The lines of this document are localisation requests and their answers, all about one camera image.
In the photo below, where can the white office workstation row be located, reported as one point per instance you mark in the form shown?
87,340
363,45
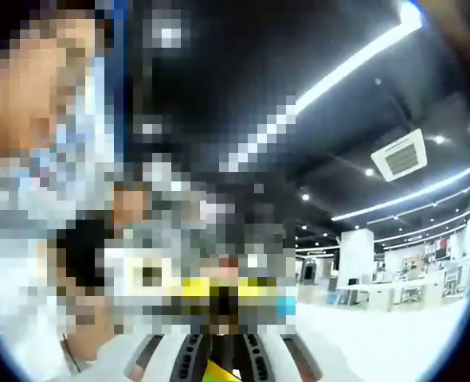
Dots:
378,296

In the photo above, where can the square ceiling air vent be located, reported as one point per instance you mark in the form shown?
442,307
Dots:
398,157

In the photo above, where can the curved ceiling light strip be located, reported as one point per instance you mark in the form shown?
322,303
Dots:
418,193

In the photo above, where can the long straight ceiling light strip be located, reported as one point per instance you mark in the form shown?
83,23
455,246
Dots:
358,55

